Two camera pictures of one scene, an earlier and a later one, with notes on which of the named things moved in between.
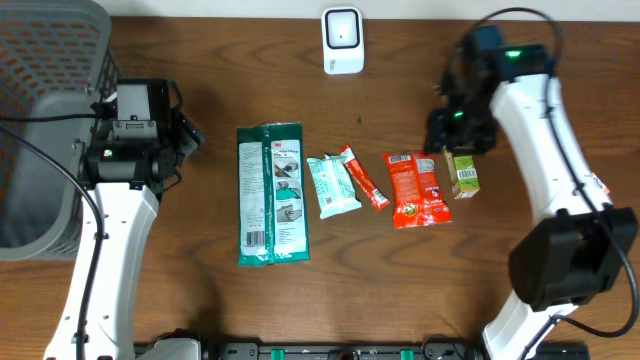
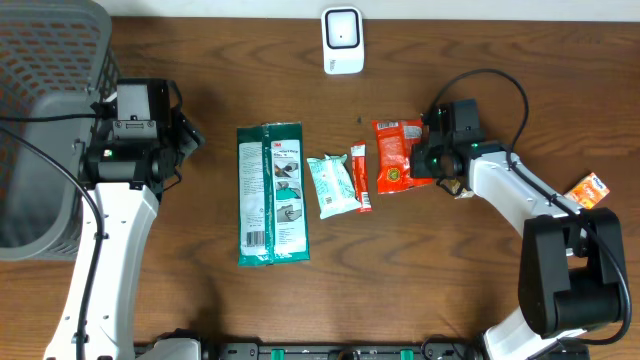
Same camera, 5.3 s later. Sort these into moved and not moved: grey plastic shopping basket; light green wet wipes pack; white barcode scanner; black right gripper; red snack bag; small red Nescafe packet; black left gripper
Moved: red snack bag; small red Nescafe packet; black right gripper
Not moved: grey plastic shopping basket; light green wet wipes pack; white barcode scanner; black left gripper
